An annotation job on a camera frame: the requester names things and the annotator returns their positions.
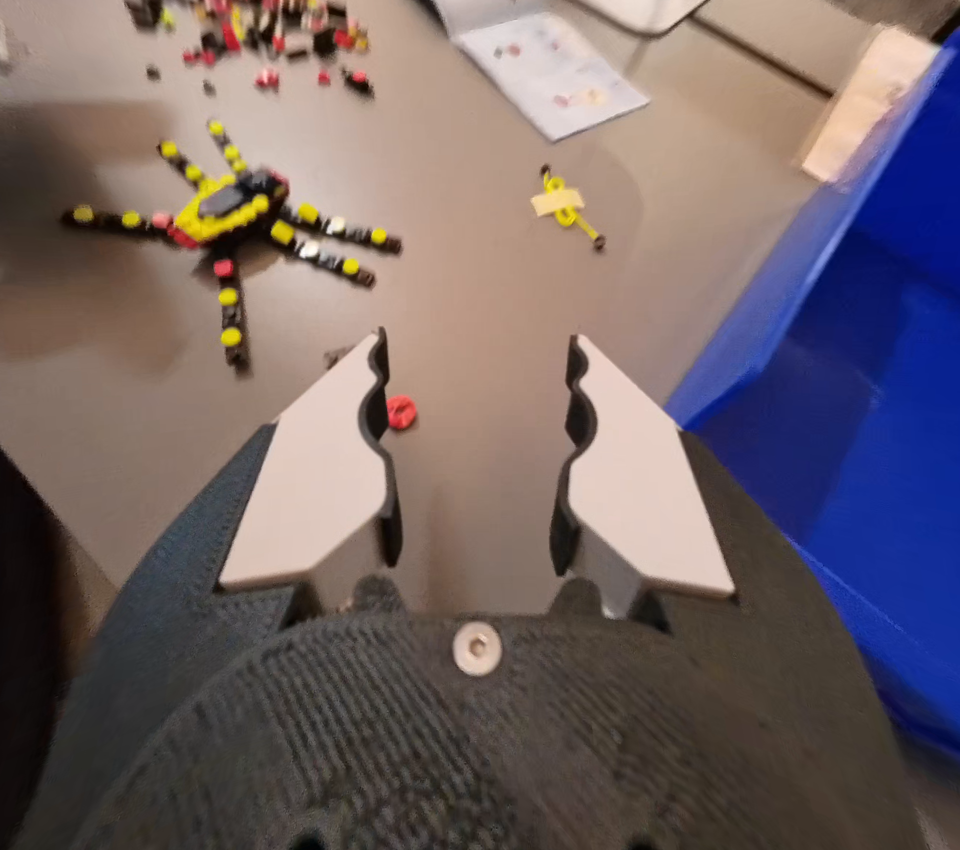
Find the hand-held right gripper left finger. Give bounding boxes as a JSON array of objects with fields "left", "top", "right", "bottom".
[{"left": 217, "top": 327, "right": 404, "bottom": 614}]

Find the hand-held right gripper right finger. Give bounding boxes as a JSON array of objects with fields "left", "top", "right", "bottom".
[{"left": 549, "top": 334, "right": 738, "bottom": 620}]

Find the black and yellow lego spider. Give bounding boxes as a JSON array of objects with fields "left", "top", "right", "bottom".
[{"left": 60, "top": 118, "right": 404, "bottom": 374}]

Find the lego instruction booklet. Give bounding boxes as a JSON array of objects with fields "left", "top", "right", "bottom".
[{"left": 373, "top": 0, "right": 652, "bottom": 143}]

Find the pile of loose lego pieces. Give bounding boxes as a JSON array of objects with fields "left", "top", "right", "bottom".
[{"left": 123, "top": 0, "right": 376, "bottom": 101}]

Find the blue plastic bin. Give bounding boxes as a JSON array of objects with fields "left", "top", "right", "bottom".
[{"left": 663, "top": 28, "right": 960, "bottom": 761}]

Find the person's dark clothing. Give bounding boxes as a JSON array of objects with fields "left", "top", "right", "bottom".
[{"left": 0, "top": 445, "right": 87, "bottom": 850}]

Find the yellow cord with tape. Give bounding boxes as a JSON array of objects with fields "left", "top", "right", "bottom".
[{"left": 529, "top": 164, "right": 609, "bottom": 252}]

